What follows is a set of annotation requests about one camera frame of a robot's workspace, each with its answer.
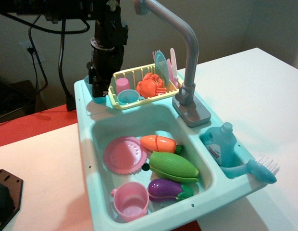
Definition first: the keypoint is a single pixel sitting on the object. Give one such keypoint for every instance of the blue plastic tumbler cup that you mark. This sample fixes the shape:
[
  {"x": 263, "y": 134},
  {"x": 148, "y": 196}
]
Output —
[{"x": 90, "y": 89}]

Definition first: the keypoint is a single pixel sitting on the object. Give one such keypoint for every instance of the yellow dish rack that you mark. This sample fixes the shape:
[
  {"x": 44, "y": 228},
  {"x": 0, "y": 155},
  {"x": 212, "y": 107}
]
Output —
[{"x": 134, "y": 75}]

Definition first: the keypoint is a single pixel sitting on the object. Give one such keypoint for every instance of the teal toy sink unit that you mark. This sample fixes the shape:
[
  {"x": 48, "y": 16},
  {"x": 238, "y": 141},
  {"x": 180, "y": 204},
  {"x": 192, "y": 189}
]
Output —
[{"x": 99, "y": 124}]

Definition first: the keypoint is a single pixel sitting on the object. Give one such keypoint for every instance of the pink handled cup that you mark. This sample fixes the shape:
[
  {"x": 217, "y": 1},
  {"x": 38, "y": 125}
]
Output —
[{"x": 130, "y": 201}]

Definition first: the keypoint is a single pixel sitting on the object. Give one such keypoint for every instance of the pink toy spoon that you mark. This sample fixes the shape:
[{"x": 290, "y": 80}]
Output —
[{"x": 175, "y": 82}]

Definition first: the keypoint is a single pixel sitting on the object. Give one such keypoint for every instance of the purple toy eggplant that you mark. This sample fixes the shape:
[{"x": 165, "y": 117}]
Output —
[{"x": 161, "y": 190}]

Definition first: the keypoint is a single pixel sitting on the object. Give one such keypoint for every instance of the pink scalloped plate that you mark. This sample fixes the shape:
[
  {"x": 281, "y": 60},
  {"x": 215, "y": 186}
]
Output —
[{"x": 125, "y": 155}]

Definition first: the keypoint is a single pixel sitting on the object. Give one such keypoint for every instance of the green toy corn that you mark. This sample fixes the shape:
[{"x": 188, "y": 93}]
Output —
[{"x": 173, "y": 167}]

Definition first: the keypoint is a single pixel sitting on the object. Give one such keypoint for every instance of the grey toy faucet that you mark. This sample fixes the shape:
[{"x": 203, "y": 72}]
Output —
[{"x": 188, "y": 106}]

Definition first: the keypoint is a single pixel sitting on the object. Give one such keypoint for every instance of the blue plate in rack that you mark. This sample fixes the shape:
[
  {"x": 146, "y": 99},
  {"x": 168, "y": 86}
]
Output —
[{"x": 161, "y": 66}]

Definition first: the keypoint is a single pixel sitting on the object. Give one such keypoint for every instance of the orange toy carrot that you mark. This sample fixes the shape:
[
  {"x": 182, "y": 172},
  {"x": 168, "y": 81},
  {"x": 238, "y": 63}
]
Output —
[{"x": 157, "y": 143}]

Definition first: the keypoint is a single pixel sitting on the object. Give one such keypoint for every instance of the pink tumbler in rack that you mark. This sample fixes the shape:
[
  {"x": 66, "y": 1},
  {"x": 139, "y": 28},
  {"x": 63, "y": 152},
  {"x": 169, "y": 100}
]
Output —
[{"x": 122, "y": 84}]

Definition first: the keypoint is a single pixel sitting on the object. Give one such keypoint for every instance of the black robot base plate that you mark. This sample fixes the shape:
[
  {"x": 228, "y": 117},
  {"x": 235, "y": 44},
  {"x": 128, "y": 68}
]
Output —
[{"x": 11, "y": 189}]

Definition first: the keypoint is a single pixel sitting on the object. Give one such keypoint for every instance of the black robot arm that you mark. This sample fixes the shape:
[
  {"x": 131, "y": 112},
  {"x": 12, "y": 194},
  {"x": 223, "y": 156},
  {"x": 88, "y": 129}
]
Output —
[{"x": 110, "y": 33}]

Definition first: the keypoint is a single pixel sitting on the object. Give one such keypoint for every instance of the blue toy soap bottle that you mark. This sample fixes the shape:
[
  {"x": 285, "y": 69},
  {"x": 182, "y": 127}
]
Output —
[{"x": 220, "y": 142}]

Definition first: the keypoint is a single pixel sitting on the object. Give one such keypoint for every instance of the blue dish brush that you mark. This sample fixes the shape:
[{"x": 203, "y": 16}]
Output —
[{"x": 263, "y": 168}]

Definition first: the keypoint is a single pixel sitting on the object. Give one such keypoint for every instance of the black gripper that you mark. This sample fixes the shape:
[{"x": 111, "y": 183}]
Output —
[{"x": 104, "y": 63}]

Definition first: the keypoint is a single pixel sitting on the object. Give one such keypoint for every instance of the orange toy crab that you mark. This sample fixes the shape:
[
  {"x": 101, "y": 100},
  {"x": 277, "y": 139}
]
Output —
[{"x": 150, "y": 86}]

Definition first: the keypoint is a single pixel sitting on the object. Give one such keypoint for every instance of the blue cup in rack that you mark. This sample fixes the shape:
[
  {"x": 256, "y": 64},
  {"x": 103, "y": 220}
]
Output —
[{"x": 129, "y": 96}]

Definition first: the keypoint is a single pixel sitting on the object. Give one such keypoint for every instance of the pink toy fork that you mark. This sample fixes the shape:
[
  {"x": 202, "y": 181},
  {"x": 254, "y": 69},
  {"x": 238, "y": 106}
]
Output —
[{"x": 154, "y": 55}]

